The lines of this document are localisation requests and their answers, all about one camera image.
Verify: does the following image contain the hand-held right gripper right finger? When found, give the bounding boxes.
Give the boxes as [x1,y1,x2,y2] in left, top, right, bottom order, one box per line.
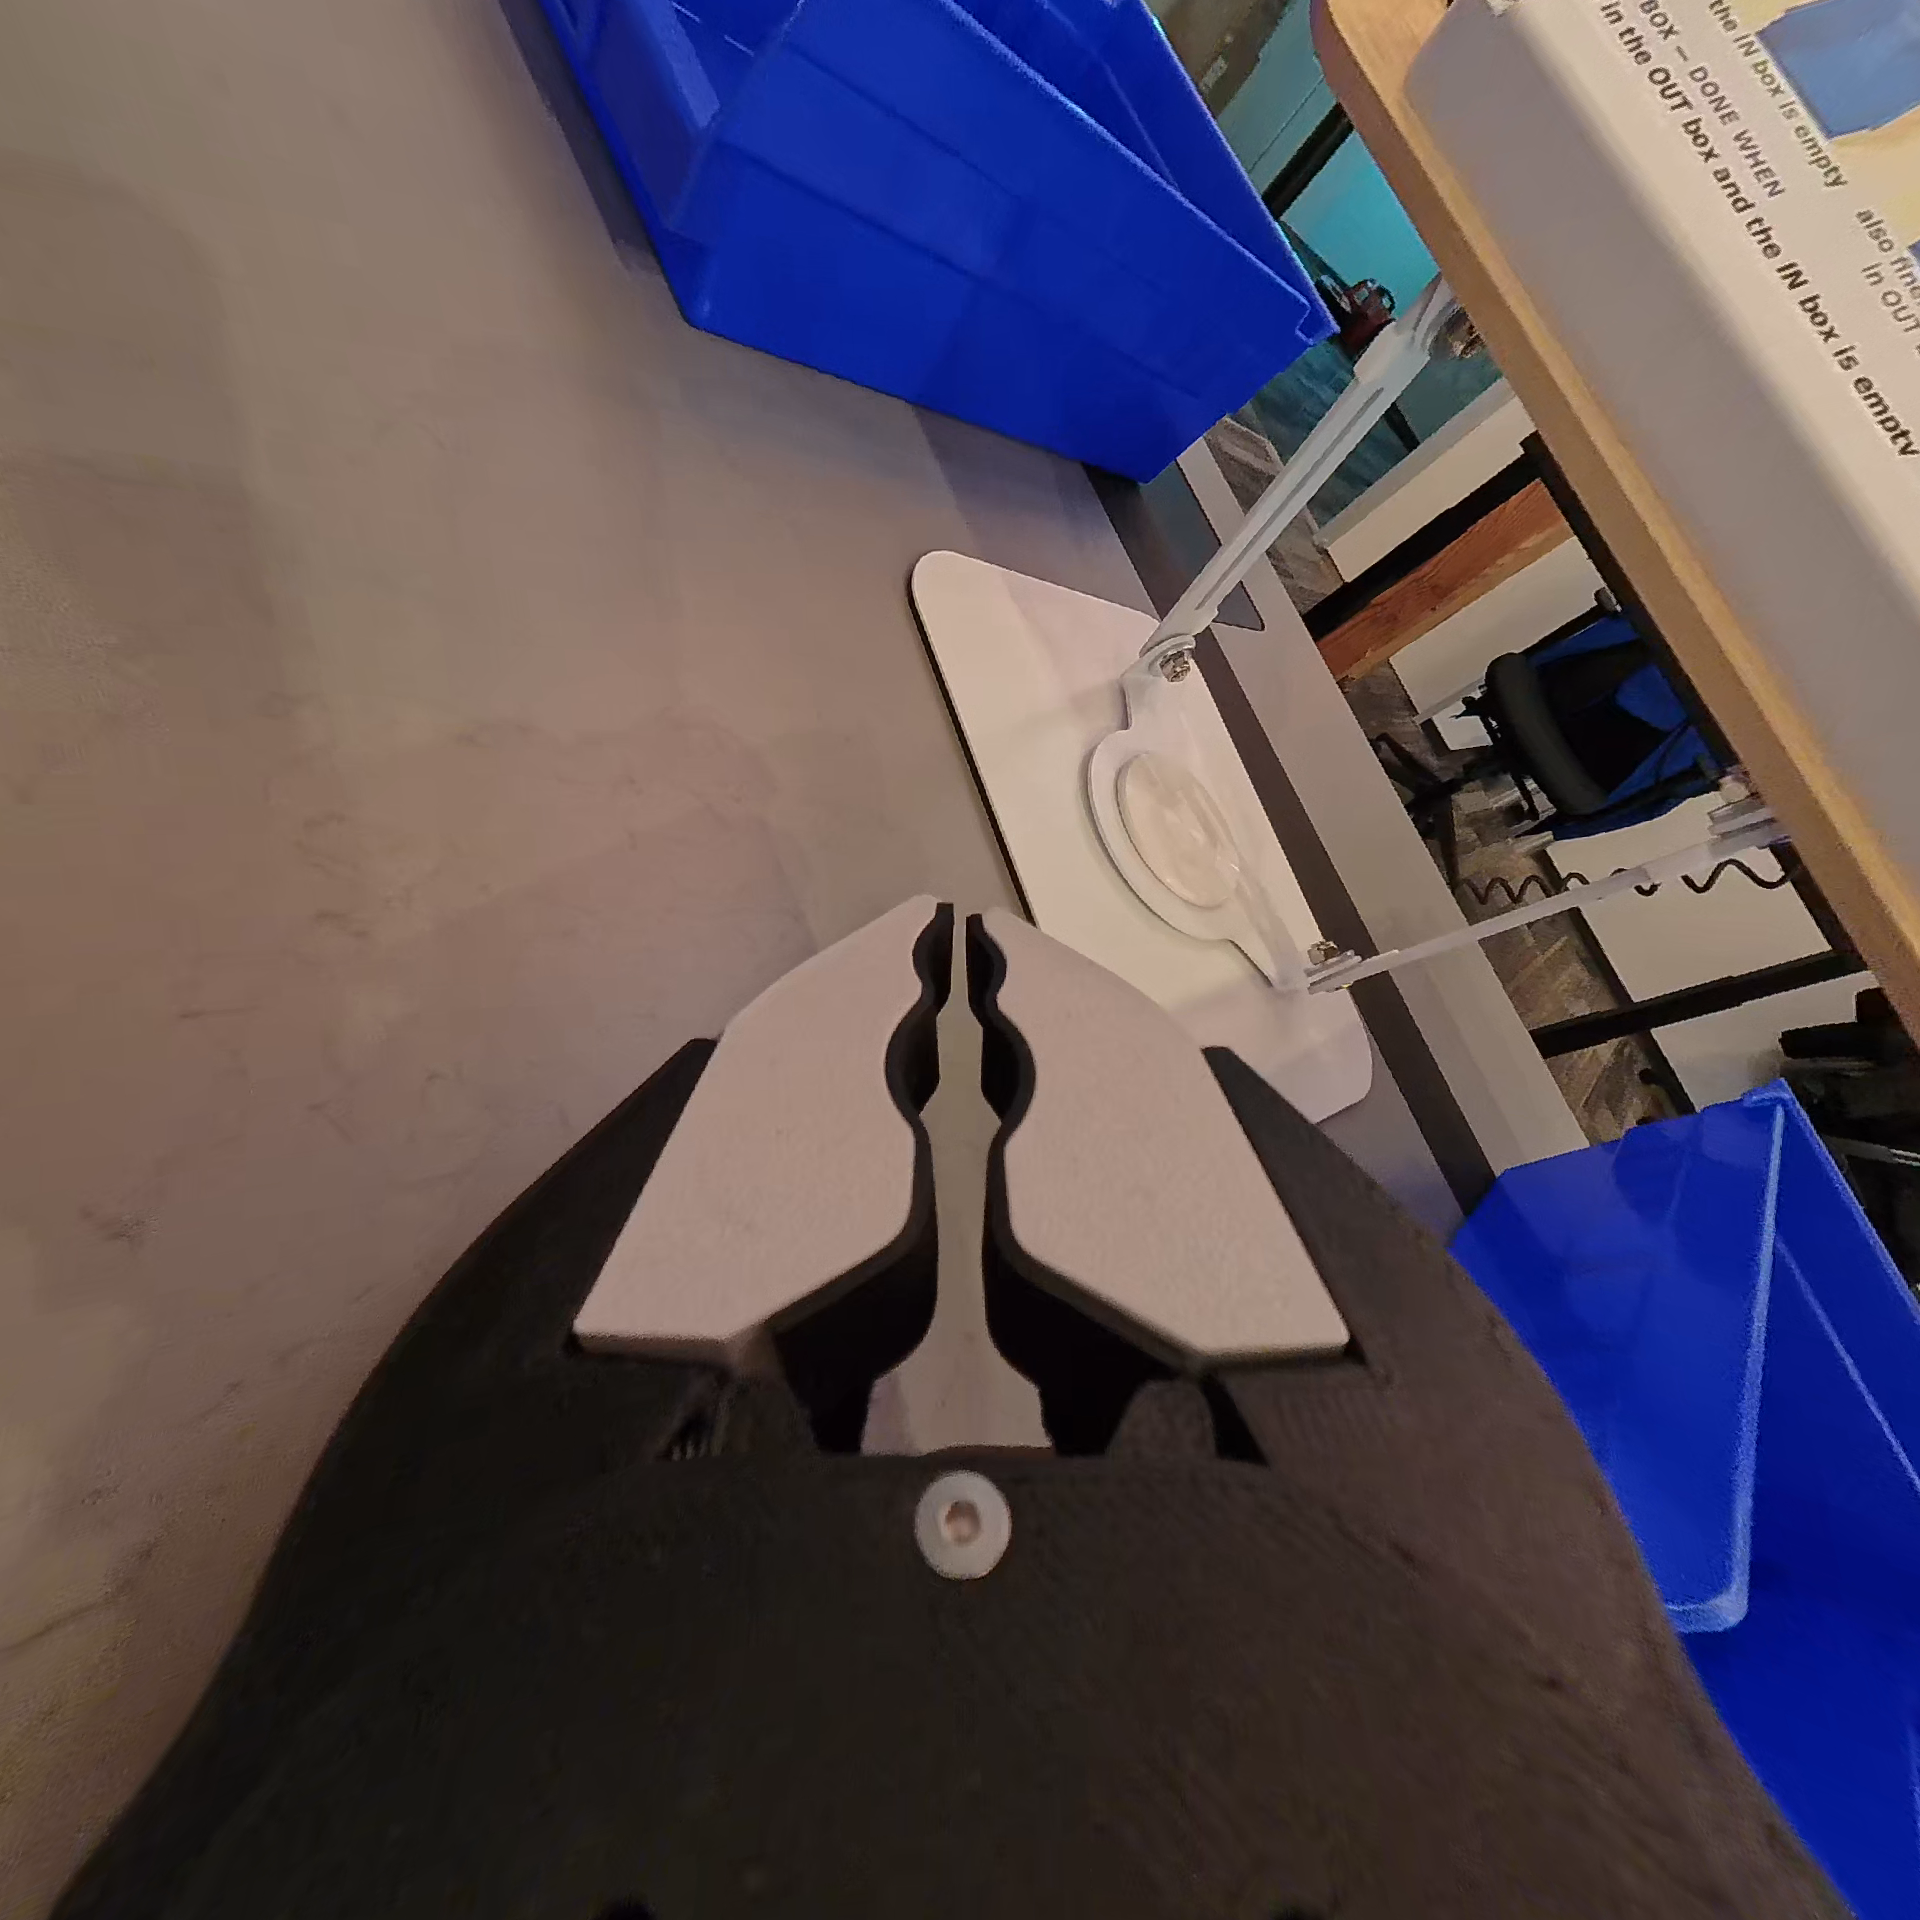
[968,902,1353,1376]

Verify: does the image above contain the white stand bracket arms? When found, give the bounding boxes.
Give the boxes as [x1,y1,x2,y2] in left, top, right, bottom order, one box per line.
[1088,277,1794,1000]

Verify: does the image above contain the blue plastic bin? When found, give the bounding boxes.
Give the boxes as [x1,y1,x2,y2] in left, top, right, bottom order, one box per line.
[1447,1076,1920,1920]
[533,0,1340,484]

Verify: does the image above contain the printed instruction sheet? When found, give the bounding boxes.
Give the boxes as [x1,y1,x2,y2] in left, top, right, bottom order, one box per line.
[1500,0,1920,482]

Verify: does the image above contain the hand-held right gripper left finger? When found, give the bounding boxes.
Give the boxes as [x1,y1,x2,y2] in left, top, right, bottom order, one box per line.
[575,893,957,1366]

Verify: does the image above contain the wooden edged table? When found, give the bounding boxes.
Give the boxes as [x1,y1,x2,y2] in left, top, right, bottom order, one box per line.
[1312,478,1577,683]

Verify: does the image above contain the black office chair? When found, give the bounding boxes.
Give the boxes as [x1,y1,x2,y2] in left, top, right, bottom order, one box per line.
[1476,616,1729,842]

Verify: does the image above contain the coiled black cable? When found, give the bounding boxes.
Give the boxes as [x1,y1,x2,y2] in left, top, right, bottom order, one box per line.
[1463,848,1802,921]

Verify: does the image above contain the wooden rimmed document board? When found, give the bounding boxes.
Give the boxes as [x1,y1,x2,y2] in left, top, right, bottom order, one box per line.
[1312,0,1920,1052]

